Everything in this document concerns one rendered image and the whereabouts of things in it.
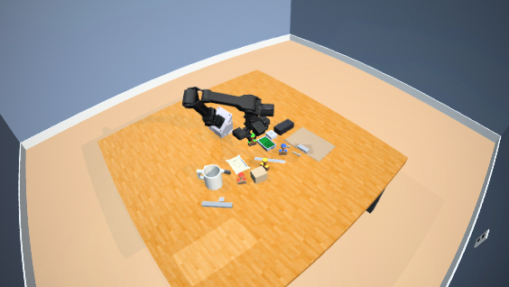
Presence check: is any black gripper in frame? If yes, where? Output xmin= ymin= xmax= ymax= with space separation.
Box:
xmin=232 ymin=115 xmax=271 ymax=143

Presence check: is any red-handled fail stamp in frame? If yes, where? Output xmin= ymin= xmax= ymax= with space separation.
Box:
xmin=236 ymin=172 xmax=246 ymax=184

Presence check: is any beige flat board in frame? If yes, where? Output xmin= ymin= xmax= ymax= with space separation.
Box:
xmin=284 ymin=127 xmax=336 ymax=162

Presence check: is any beige cube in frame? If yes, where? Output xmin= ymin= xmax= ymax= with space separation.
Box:
xmin=250 ymin=166 xmax=267 ymax=184

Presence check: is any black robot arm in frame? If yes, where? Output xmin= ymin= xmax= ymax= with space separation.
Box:
xmin=182 ymin=87 xmax=274 ymax=136

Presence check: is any white taped card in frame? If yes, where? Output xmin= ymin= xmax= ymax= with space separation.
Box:
xmin=226 ymin=155 xmax=251 ymax=175

